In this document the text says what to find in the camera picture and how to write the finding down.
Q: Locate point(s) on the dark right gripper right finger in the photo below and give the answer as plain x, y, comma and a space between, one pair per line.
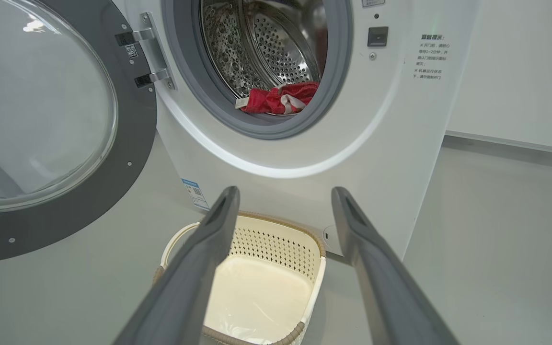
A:
386, 287

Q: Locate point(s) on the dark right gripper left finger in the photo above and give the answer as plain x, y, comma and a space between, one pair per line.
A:
185, 287

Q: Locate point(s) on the red garment with white trim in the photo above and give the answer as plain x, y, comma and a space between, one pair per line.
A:
266, 100

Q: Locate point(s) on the cream perforated laundry basket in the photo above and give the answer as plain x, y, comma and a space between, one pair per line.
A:
261, 297

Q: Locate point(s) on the white front-load washing machine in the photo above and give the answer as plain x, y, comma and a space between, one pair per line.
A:
376, 143

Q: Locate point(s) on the metal door hinge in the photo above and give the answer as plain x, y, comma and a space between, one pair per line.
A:
151, 52

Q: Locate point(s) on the black door latch socket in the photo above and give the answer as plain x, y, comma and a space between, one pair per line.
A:
377, 36

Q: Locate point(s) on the stainless steel washer drum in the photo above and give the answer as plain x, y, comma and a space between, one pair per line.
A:
276, 48

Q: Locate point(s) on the blue energy label sticker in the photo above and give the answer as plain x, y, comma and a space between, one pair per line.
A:
195, 194

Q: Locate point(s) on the white partition panel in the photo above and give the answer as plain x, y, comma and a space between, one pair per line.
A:
515, 72

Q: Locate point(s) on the grey warning sticker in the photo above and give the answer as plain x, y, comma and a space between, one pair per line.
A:
373, 2

